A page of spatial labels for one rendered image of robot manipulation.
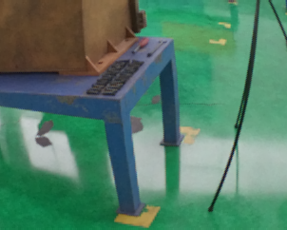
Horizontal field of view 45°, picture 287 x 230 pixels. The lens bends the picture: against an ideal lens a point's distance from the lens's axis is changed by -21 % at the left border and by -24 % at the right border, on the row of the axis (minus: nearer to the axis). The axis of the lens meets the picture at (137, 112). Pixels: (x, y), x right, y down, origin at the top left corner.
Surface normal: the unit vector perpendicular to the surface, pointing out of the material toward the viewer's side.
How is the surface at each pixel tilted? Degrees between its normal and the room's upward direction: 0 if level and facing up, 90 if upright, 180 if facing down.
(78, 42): 90
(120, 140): 90
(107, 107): 90
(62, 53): 90
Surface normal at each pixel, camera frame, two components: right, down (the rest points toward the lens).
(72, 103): -0.35, 0.47
